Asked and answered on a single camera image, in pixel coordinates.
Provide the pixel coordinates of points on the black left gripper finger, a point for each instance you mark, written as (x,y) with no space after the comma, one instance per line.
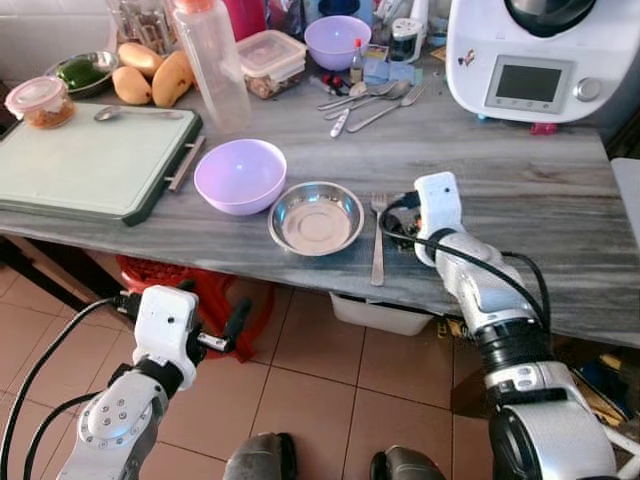
(187,286)
(238,322)

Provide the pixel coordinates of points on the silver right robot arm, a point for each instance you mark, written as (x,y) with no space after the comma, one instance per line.
(490,290)

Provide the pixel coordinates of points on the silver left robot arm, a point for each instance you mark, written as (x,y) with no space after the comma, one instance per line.
(115,425)

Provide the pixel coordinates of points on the red plastic stool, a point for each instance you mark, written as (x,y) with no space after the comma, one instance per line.
(215,290)

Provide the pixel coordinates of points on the white plastic storage bin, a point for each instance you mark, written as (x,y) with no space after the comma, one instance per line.
(385,315)

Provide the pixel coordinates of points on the shallow steel dish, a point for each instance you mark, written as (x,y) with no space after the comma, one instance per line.
(316,220)

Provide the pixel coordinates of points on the large lilac plastic bowl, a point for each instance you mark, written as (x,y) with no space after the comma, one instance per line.
(240,178)

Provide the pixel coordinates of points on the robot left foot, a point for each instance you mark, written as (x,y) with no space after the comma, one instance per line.
(260,460)

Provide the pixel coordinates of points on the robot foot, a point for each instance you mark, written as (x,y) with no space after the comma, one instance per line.
(260,460)
(408,466)

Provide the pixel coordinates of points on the blue packet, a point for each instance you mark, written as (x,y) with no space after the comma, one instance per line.
(395,72)

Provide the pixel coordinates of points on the white green-rimmed cutting board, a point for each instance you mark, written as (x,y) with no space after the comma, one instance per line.
(70,165)

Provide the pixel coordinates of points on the small red-capped sauce bottle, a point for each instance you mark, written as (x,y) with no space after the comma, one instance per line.
(358,65)

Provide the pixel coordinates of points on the white folding table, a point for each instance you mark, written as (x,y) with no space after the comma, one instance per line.
(630,185)

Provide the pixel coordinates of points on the blue and yellow bag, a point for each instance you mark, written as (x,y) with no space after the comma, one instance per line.
(610,390)

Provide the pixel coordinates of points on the small lilac plastic bowl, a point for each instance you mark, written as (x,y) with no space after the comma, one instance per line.
(338,42)

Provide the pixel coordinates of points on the orange-tinged mango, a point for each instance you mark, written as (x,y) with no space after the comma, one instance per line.
(172,80)

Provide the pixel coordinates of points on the yellow mango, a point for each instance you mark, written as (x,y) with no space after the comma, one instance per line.
(132,86)
(140,58)

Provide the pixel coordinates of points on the square clear food container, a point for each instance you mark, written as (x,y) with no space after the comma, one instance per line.
(272,62)

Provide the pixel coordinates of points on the clear bottle with orange cap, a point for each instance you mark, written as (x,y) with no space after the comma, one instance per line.
(212,70)

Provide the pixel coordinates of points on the white kitchen food processor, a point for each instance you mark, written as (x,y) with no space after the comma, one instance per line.
(545,60)

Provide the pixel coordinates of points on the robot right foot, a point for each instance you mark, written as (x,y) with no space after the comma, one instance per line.
(408,466)

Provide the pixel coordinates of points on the round clear food tub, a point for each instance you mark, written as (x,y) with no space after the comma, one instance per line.
(40,103)

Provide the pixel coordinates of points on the green fruit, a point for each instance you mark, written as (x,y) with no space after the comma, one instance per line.
(80,73)

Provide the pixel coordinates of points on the clear drinking glass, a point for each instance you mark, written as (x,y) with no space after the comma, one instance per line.
(160,25)
(128,20)

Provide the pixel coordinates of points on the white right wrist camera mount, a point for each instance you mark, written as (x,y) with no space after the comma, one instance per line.
(440,210)

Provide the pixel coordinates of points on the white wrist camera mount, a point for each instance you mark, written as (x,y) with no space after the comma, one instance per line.
(165,325)
(440,210)

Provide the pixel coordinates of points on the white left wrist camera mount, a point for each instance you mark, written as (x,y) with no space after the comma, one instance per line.
(165,325)

